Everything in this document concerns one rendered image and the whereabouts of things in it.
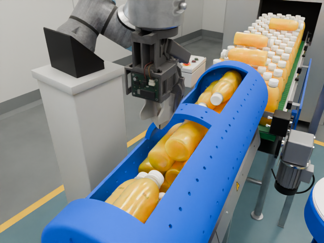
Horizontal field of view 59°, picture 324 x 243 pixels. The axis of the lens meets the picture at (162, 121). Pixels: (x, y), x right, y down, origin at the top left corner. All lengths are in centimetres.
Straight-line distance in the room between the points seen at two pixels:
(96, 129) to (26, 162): 140
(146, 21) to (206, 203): 37
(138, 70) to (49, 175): 214
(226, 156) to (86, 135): 87
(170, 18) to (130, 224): 33
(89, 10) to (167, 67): 95
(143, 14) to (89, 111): 99
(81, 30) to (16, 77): 228
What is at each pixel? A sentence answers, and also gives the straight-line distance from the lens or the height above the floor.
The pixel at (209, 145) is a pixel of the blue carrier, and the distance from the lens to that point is 68.
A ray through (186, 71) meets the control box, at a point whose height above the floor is 109.
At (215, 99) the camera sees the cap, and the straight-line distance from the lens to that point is 98.
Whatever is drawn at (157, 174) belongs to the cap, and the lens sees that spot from 63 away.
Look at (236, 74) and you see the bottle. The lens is 113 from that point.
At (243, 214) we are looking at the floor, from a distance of 219.
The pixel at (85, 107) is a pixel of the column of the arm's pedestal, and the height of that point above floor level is 97.
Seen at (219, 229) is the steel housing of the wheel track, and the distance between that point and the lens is 93.
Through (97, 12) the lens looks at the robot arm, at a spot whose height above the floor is 136.
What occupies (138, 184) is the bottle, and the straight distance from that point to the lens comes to 59.
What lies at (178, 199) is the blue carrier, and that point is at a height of 121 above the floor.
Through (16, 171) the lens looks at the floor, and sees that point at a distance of 271.
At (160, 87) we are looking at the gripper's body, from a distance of 47.
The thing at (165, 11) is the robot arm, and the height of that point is 153.
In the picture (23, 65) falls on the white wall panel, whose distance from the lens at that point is 358.
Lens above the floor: 161
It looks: 32 degrees down
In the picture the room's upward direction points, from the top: straight up
